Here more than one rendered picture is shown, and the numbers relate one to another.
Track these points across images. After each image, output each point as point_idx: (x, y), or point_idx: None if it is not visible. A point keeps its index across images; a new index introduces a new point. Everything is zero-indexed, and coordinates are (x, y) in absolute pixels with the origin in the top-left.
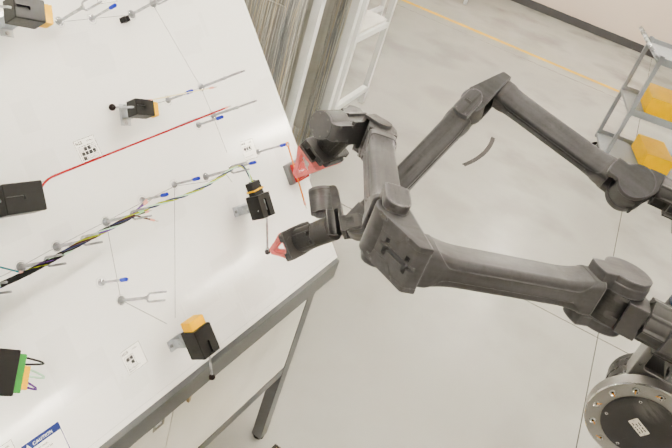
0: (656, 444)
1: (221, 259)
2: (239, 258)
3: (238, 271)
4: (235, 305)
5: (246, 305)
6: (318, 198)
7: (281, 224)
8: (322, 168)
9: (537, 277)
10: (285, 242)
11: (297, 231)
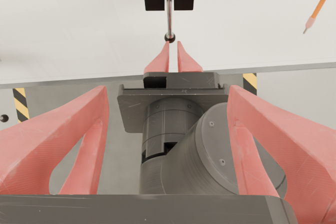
0: None
1: None
2: (130, 5)
3: (121, 21)
4: (102, 53)
5: (124, 58)
6: (183, 177)
7: None
8: (239, 188)
9: None
10: (120, 109)
11: (152, 118)
